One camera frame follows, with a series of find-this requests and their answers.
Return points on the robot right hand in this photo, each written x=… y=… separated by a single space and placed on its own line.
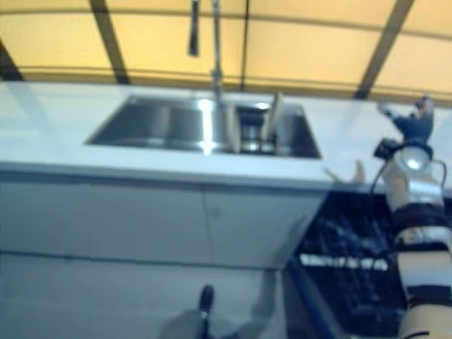
x=418 y=127

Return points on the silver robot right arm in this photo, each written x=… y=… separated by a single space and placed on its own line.
x=420 y=197

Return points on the dark built-in dishwasher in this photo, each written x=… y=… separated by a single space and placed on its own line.
x=318 y=282

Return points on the black dish rack steel rods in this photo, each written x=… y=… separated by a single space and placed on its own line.
x=252 y=130

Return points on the narrow white cabinet door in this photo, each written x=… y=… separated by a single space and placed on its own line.
x=254 y=222

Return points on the chrome pull-down kitchen faucet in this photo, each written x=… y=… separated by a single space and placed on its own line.
x=216 y=46

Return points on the stainless steel kitchen sink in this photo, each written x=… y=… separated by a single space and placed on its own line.
x=152 y=123

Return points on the wide white cabinet door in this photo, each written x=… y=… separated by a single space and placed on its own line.
x=99 y=219

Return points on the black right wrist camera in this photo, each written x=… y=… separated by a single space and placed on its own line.
x=385 y=149

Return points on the window with dark frame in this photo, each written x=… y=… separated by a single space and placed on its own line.
x=318 y=46

